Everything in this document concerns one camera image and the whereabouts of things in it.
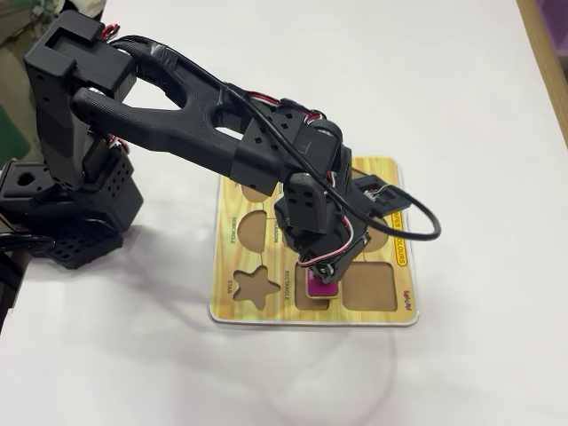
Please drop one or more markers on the wooden shape puzzle board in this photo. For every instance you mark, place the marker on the wooden shape puzzle board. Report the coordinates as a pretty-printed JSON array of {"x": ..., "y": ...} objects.
[{"x": 266, "y": 315}]

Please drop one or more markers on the green fabric item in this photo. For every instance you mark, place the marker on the green fabric item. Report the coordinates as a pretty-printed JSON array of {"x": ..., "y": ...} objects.
[{"x": 11, "y": 128}]

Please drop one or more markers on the white crumpled cloth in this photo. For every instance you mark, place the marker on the white crumpled cloth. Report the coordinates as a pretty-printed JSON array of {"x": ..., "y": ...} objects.
[{"x": 89, "y": 4}]

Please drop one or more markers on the light wooden edge strip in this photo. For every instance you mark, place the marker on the light wooden edge strip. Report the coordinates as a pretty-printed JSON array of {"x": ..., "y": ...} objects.
[{"x": 541, "y": 44}]

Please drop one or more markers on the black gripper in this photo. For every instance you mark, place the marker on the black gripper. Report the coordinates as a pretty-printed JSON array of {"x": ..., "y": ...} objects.
[{"x": 329, "y": 274}]

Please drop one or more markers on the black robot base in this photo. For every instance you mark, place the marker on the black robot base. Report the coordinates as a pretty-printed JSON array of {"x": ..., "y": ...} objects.
[{"x": 75, "y": 248}]

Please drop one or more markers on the pink rectangle piece yellow pin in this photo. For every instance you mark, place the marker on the pink rectangle piece yellow pin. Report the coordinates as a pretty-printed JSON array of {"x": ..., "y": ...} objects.
[{"x": 321, "y": 290}]

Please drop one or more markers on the purple fabric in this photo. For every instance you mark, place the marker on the purple fabric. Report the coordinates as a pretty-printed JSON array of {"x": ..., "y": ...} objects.
[{"x": 559, "y": 22}]

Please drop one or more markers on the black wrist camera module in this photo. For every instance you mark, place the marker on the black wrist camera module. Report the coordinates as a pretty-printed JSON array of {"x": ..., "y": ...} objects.
[{"x": 388, "y": 202}]

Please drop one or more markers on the floral patterned cloth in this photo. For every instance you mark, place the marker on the floral patterned cloth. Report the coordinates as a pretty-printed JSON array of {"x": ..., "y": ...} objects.
[{"x": 18, "y": 22}]

